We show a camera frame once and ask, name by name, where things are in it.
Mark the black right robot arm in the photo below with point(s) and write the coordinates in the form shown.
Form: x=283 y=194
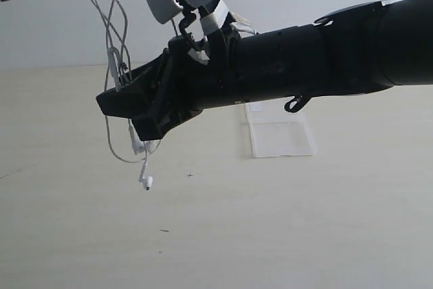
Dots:
x=361 y=50

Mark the white wired earphones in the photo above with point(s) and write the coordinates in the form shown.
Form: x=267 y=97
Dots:
x=119 y=70

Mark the clear plastic storage case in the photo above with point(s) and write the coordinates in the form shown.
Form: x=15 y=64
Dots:
x=275 y=132

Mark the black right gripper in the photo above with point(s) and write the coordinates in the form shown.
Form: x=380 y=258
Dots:
x=189 y=77

